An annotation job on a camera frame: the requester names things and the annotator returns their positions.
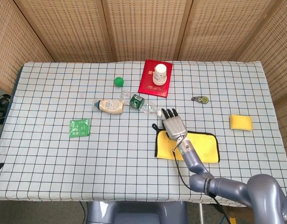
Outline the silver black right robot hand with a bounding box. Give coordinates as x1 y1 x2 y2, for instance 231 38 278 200
160 108 188 140

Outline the grey and yellow cloth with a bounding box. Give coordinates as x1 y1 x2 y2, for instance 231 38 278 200
152 123 220 163

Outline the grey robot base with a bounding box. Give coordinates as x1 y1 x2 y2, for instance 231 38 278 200
87 200 188 224

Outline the clear bottle with green label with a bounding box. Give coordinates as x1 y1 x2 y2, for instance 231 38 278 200
120 90 163 117

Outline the red booklet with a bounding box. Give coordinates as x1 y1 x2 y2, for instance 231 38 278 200
138 59 173 98

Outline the white paper cup stack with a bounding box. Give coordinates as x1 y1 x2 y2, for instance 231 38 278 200
152 63 168 86

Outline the white checked tablecloth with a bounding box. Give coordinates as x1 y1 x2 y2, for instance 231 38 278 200
0 60 287 206

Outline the black equipment on floor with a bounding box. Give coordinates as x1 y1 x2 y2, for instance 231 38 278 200
0 93 10 124

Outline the yellow sponge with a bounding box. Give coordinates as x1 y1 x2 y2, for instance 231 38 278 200
229 114 253 131

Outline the beige sauce bottle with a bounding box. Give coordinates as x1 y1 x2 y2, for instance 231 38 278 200
92 98 125 115

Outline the green tea sachet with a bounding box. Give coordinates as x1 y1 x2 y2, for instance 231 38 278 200
69 118 91 139

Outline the wooden woven folding screen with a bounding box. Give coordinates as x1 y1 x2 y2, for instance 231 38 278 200
0 0 287 178

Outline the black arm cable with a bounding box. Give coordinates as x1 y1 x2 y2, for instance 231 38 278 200
171 148 230 224

